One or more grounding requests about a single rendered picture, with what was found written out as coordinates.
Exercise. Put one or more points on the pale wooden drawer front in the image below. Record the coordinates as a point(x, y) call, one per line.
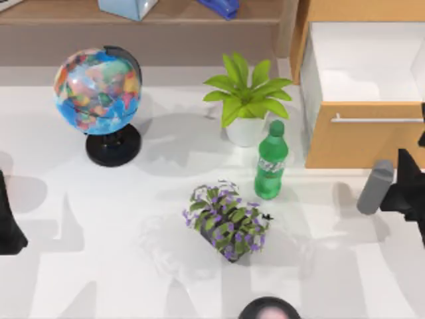
point(362, 146)

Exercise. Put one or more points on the pulled-out drawer pale inside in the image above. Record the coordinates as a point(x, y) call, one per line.
point(362, 63)

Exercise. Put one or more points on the green bottle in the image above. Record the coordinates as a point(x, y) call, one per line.
point(270, 166)

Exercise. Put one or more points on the black round dome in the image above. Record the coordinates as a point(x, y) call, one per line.
point(270, 309)

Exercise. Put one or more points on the purple flower plant dark pot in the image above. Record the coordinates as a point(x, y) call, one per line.
point(229, 222)

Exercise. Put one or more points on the green plant in white pot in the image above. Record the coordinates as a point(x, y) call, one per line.
point(246, 99)

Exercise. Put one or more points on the wooden cupboard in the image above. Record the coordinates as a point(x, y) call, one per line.
point(332, 10)

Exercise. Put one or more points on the blue stapler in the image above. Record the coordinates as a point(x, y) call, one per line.
point(221, 6)

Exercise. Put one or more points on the wooden open shelf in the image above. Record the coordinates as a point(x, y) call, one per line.
point(139, 36)

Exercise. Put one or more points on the colourful globe on black stand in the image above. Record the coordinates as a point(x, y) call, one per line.
point(96, 89)

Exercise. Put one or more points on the light blue box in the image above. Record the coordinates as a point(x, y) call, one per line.
point(127, 7)

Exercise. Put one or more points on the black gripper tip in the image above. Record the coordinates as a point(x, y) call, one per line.
point(9, 222)

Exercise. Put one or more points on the white flat object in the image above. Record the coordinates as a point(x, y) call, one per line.
point(7, 3)

